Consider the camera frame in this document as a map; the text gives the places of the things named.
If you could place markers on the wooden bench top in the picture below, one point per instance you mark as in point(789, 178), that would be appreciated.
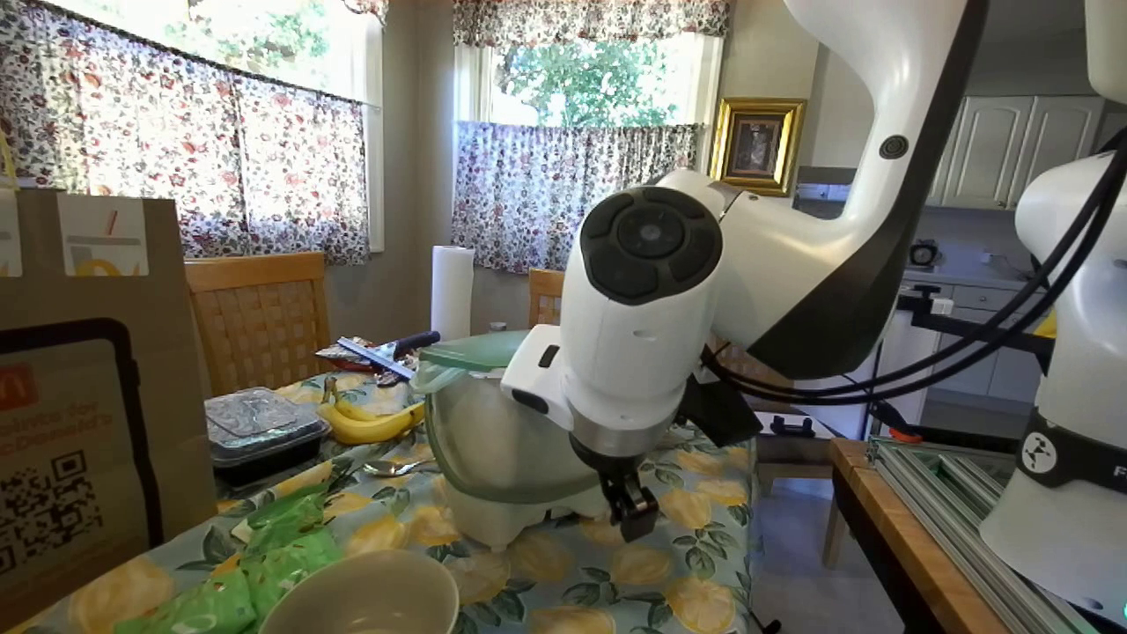
point(892, 528)

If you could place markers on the gold framed picture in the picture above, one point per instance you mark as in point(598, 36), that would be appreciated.
point(758, 145)

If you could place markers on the black camera boom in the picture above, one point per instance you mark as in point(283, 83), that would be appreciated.
point(937, 309)

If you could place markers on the floral valance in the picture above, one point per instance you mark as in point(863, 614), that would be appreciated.
point(584, 19)

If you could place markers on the aluminium mounting rail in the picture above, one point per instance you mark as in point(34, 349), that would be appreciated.
point(951, 505)

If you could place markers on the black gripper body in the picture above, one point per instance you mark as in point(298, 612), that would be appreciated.
point(620, 474)

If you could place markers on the green plastic bags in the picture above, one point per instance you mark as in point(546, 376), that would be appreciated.
point(283, 524)

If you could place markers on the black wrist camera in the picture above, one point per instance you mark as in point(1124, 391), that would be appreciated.
point(724, 413)

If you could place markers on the small black kitchen appliance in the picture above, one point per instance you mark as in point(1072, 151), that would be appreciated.
point(925, 254)

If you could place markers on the small yellow object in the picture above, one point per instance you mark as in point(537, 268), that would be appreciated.
point(1043, 325)

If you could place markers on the black food container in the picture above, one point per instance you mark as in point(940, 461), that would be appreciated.
point(258, 423)

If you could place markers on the floral curtain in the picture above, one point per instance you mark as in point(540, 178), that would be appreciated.
point(176, 164)
point(528, 195)

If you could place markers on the yellow banana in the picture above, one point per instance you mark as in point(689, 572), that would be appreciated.
point(372, 428)

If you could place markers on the metal spoon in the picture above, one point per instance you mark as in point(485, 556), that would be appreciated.
point(389, 465)

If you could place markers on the blue white packet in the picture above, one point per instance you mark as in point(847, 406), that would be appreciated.
point(362, 358)

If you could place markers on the lemon print tablecloth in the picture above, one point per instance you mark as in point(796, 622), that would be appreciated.
point(656, 575)

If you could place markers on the white paper towel roll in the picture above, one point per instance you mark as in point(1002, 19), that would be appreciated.
point(453, 293)

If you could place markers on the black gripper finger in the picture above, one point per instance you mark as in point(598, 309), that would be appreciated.
point(638, 514)

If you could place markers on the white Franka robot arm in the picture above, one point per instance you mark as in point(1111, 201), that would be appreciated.
point(636, 338)

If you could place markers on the white kitchen wall cabinets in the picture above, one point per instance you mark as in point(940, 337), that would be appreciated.
point(996, 151)

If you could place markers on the brown cardboard box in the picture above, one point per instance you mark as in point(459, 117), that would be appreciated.
point(107, 304)

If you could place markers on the white ceramic bowl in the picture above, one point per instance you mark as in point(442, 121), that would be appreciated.
point(362, 594)

